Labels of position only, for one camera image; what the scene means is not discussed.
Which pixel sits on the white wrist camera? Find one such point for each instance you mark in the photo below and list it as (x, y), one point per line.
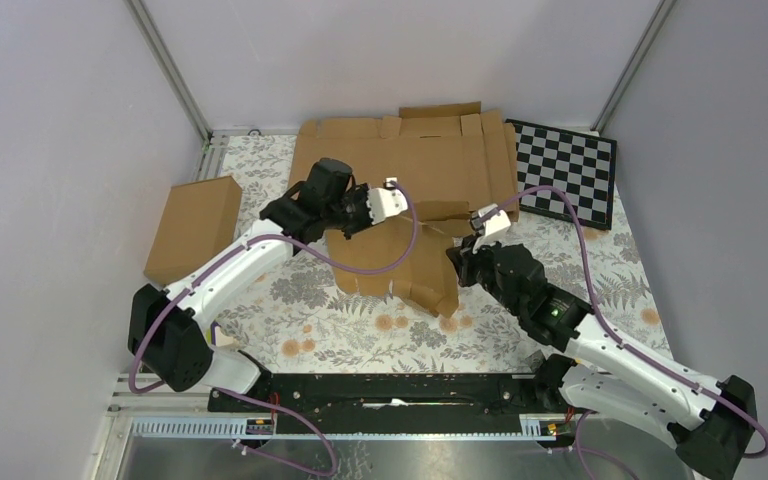
(385, 202)
(489, 224)

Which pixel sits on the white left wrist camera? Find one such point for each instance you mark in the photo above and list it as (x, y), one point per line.
(385, 202)

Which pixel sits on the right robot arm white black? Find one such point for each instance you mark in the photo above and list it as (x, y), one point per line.
(707, 422)

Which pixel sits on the folded brown cardboard box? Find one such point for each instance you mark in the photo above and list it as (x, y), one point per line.
(198, 221)

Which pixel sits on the right aluminium frame post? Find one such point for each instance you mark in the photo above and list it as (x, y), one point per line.
(655, 24)

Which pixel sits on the stack of flat cardboard blanks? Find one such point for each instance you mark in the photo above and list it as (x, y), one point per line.
(451, 159)

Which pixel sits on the left aluminium frame post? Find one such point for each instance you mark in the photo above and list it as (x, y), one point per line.
(165, 60)

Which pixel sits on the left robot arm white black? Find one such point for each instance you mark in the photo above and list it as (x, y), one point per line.
(169, 326)

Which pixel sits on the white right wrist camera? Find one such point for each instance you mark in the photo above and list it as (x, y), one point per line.
(489, 224)

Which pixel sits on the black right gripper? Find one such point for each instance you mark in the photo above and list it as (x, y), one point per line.
(463, 259)

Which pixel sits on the aluminium frame post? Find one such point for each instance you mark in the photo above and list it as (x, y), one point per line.
(165, 60)
(655, 24)

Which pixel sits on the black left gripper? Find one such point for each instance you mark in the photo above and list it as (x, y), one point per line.
(360, 195)

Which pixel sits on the black white checkerboard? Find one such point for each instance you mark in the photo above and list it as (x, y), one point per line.
(581, 165)

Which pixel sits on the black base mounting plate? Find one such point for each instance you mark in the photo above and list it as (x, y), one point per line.
(393, 404)

